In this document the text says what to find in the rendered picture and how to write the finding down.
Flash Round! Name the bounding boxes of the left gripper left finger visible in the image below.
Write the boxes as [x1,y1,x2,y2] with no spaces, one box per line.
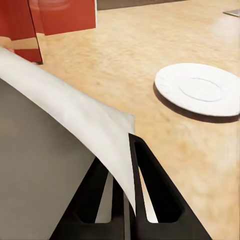
[49,157,125,240]

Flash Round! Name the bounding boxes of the paper coffee filter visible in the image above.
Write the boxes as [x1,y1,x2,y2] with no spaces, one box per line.
[0,45,136,240]

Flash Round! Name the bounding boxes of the saucer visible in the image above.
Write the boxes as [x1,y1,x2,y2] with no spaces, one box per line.
[154,62,240,117]

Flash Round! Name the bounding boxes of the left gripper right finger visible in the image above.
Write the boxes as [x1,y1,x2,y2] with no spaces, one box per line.
[128,133,213,240]

